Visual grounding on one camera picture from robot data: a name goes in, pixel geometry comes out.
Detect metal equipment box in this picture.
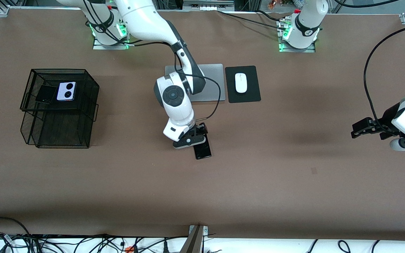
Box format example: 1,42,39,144
183,0,234,11

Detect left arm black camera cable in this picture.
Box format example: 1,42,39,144
364,24,405,123

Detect assorted coloured small items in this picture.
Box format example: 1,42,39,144
268,0,303,8

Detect black mouse pad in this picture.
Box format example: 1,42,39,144
225,65,262,103

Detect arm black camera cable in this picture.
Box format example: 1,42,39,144
81,0,221,123
364,24,405,123

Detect black wire mesh organizer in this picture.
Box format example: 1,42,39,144
20,69,100,149

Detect long black table cable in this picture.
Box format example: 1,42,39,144
218,10,282,31

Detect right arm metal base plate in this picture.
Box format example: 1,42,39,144
93,35,130,50

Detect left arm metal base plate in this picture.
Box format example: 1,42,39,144
279,39,316,53

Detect silver closed laptop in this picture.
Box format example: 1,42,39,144
164,64,226,103

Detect white computer mouse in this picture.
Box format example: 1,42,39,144
235,73,248,93

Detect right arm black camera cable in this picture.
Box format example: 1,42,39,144
81,0,221,123

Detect aluminium post with bracket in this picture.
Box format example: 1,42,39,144
181,225,209,253

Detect short black table cable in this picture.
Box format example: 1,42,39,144
257,10,288,22

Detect black slab smartphone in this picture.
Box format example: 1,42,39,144
193,135,212,160

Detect white flip phone black circles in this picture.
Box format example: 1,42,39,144
56,82,77,102

